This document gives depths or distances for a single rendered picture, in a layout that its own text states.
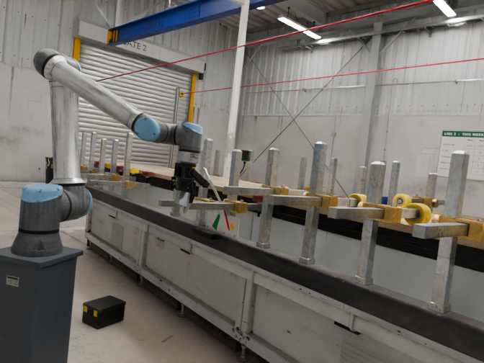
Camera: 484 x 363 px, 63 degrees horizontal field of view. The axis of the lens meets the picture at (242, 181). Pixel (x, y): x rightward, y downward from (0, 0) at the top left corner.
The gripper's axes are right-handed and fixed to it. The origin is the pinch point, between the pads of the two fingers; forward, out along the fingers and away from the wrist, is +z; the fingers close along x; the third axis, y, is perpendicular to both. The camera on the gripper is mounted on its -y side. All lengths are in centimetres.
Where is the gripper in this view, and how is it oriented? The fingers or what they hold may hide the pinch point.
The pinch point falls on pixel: (186, 209)
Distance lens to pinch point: 170.7
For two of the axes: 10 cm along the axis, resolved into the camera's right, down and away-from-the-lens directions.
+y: -7.7, -0.7, -6.4
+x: 6.3, 1.1, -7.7
